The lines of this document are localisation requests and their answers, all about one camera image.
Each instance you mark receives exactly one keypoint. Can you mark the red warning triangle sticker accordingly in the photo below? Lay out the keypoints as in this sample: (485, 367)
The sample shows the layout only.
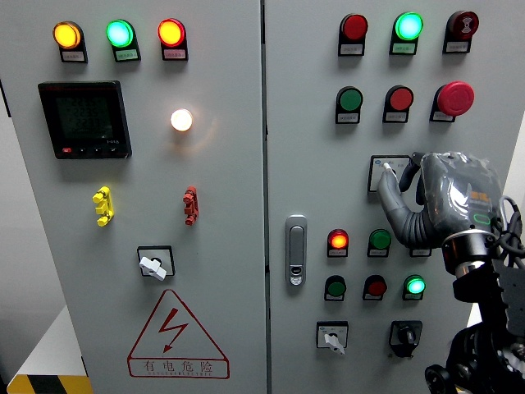
(174, 328)

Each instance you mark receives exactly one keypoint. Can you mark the orange-red lit round lamp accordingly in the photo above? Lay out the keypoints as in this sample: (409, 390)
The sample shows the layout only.
(171, 32)

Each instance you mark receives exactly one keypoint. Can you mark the small lit red lamp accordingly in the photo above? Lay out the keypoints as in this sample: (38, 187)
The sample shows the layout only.
(338, 240)

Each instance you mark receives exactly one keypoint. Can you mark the pale grey cabinet door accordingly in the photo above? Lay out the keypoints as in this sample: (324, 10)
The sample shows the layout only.
(229, 184)
(311, 164)

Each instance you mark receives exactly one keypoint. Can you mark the small green push button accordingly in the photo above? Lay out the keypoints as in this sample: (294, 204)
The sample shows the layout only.
(336, 288)

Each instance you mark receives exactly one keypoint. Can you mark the white lit lamp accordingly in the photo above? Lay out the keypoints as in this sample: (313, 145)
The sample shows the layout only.
(181, 120)

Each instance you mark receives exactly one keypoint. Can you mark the dark red buzzer lamp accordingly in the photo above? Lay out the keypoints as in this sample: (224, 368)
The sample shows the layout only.
(464, 24)

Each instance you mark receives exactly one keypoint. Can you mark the black yellow striped tape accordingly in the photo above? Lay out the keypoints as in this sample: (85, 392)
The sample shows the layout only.
(45, 385)

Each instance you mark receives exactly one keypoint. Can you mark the black digital display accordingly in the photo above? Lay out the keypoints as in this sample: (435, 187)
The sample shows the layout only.
(84, 119)

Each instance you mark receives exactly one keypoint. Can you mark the large red stop button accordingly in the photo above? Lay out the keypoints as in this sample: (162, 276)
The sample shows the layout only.
(455, 98)

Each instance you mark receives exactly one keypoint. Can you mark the silver door lock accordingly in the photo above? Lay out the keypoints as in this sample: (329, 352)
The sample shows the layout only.
(296, 250)

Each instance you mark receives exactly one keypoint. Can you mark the small unlit green lamp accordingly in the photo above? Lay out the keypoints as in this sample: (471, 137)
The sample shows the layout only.
(380, 239)

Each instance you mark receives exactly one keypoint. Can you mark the large red push button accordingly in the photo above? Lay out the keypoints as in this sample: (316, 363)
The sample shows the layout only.
(400, 99)

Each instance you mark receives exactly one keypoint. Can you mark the green lamp beside yellow lamp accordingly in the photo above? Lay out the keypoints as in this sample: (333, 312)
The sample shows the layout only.
(119, 33)

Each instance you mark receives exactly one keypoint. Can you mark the small red push button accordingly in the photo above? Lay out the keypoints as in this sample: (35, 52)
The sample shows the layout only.
(376, 288)

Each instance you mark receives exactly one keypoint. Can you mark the small label plate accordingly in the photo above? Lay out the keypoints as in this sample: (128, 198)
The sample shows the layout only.
(421, 253)
(175, 54)
(396, 117)
(73, 56)
(348, 118)
(351, 49)
(413, 297)
(443, 116)
(378, 253)
(404, 48)
(372, 297)
(334, 298)
(456, 47)
(338, 253)
(127, 55)

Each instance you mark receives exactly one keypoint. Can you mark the large lit green lamp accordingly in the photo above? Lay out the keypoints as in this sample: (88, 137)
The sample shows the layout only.
(408, 26)

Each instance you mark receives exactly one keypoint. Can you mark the yellow round lamp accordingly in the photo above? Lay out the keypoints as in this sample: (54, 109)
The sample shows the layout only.
(66, 35)

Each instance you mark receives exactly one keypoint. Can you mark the large green push button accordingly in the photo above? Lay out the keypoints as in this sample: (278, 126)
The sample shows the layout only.
(350, 99)

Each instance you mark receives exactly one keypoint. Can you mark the small lit green lamp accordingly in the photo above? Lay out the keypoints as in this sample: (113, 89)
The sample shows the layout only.
(415, 285)

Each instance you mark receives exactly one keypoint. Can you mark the large unlit red lamp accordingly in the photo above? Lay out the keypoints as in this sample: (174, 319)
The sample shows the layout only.
(354, 27)

